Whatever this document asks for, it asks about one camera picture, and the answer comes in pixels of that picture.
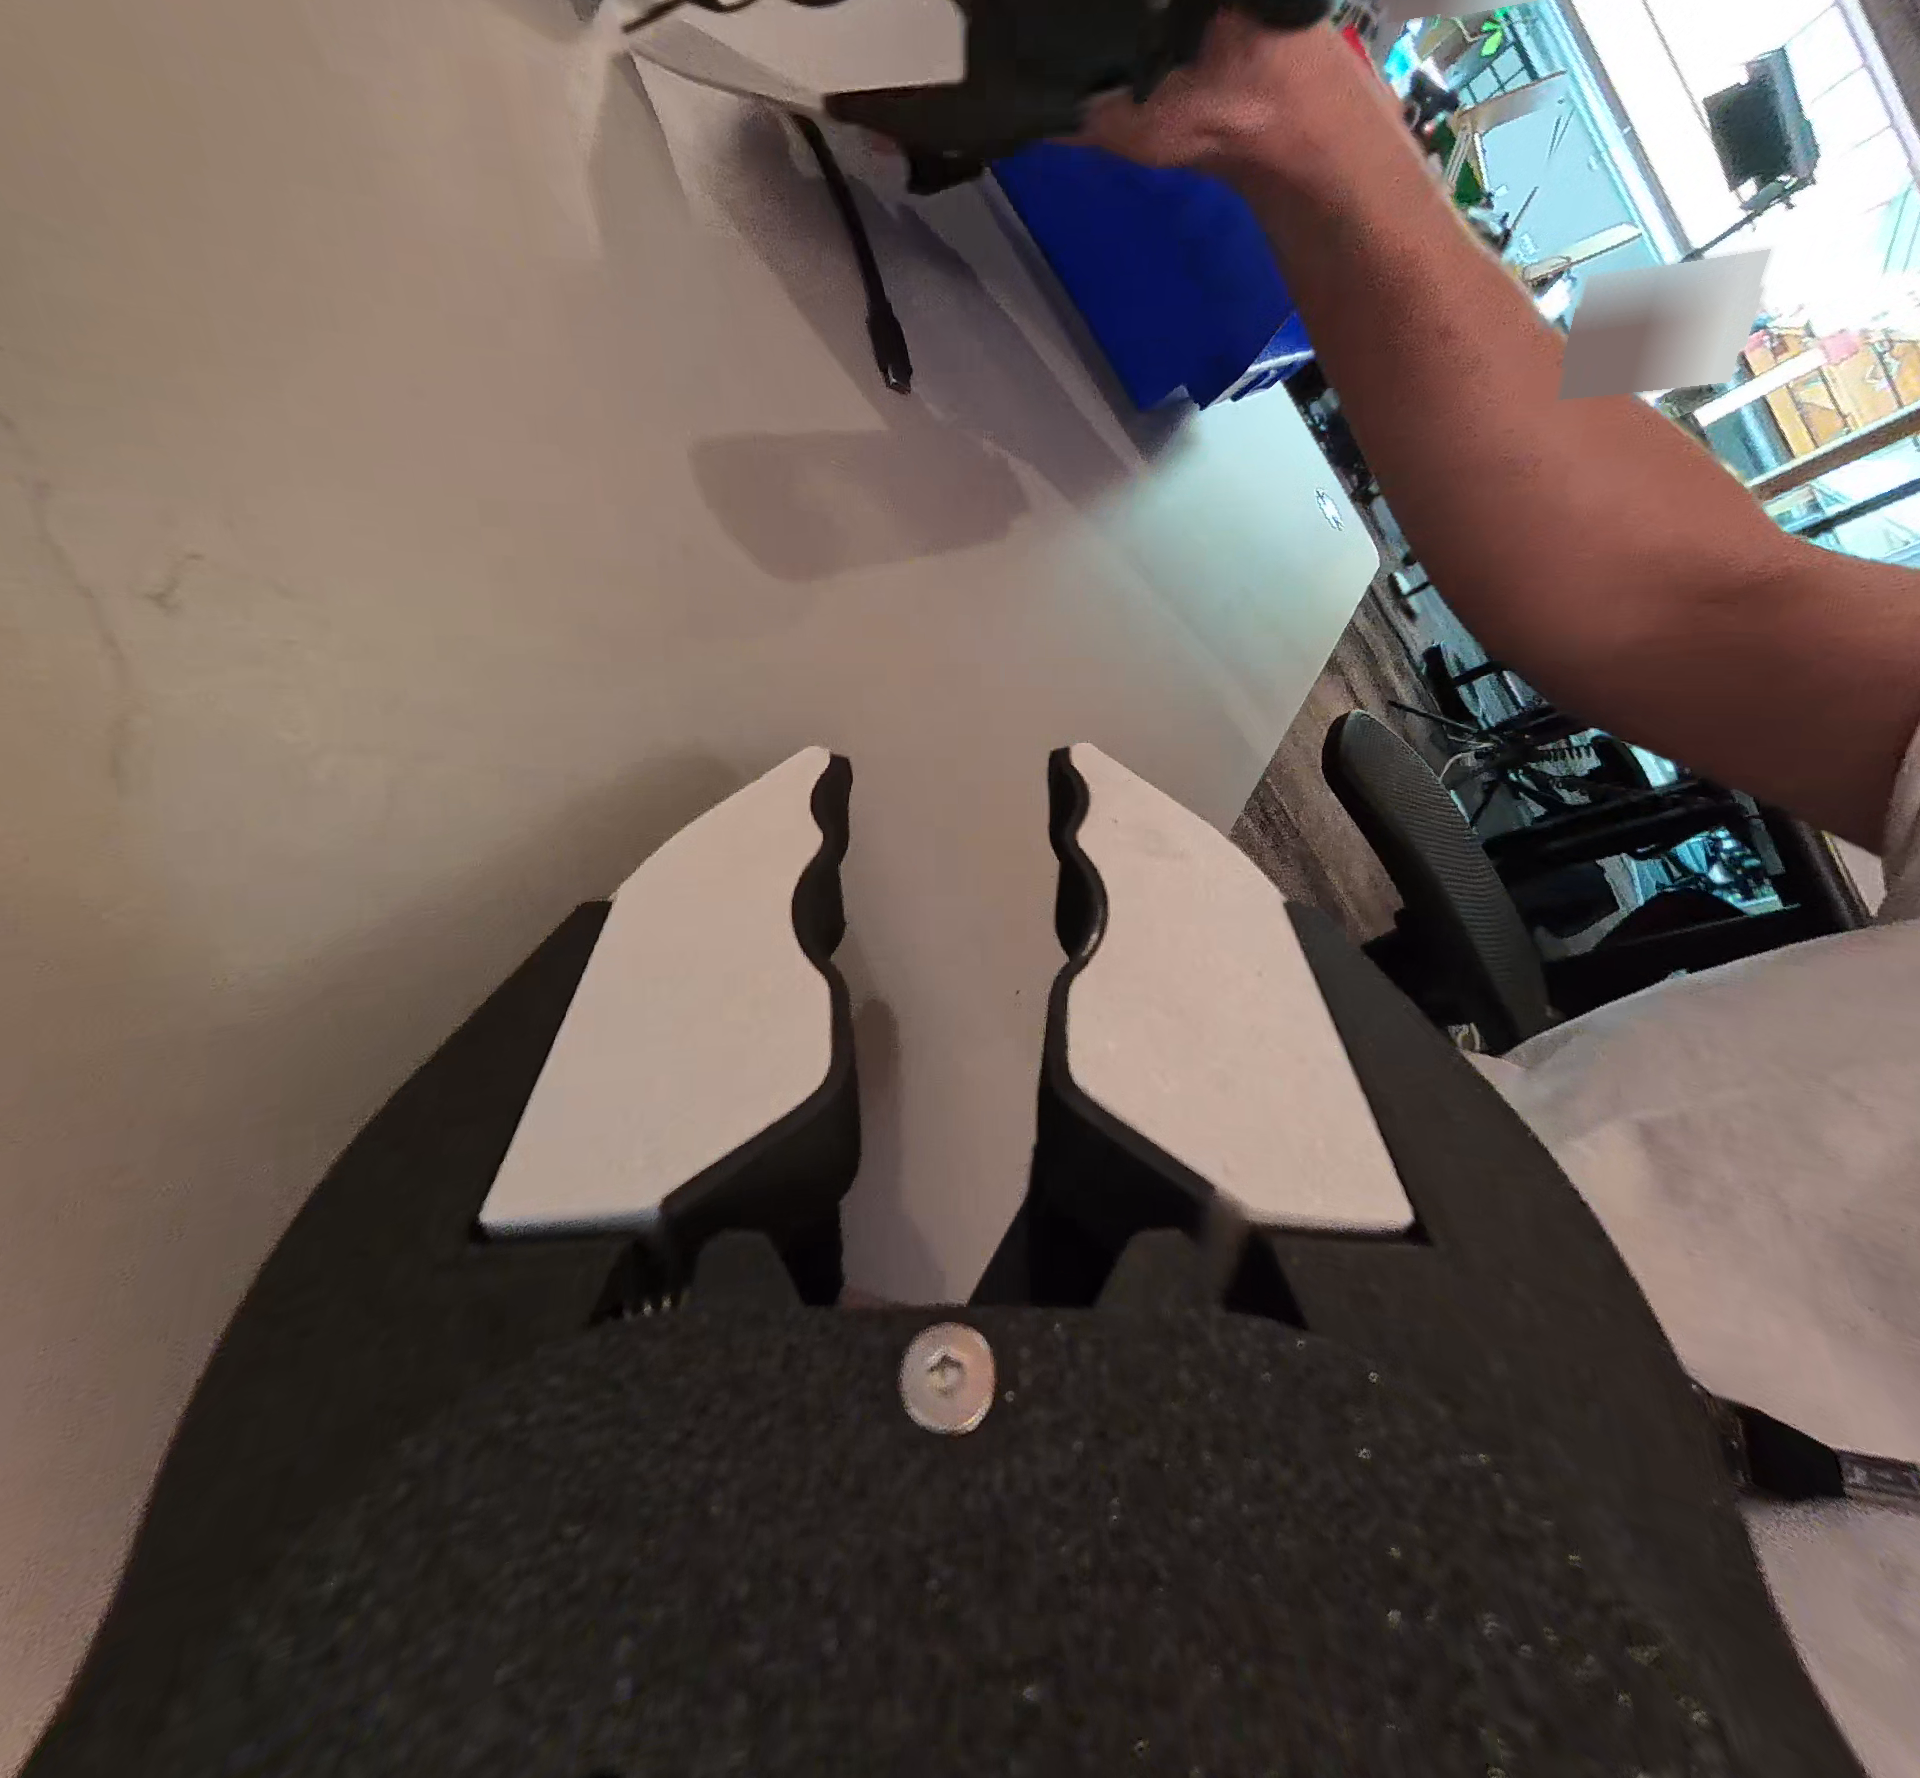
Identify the person's right forearm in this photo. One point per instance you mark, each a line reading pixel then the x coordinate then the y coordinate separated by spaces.
pixel 1575 457

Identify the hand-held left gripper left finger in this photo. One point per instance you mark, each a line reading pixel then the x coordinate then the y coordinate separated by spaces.
pixel 677 1061

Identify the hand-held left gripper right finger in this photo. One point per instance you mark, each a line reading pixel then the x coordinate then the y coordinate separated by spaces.
pixel 1231 1061

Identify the person's white shirt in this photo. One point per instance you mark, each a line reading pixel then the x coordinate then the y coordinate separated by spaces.
pixel 1723 1207

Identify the black mounted monitor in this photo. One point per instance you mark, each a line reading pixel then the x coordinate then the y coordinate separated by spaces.
pixel 1757 129

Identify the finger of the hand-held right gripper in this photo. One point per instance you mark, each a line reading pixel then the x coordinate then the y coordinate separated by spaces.
pixel 835 43

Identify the black mesh office chair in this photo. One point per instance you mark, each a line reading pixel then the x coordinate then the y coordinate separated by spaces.
pixel 1425 847

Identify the person's right hand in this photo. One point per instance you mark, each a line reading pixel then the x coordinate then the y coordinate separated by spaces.
pixel 1274 99

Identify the blue plastic bin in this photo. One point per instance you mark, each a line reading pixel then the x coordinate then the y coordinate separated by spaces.
pixel 1169 274

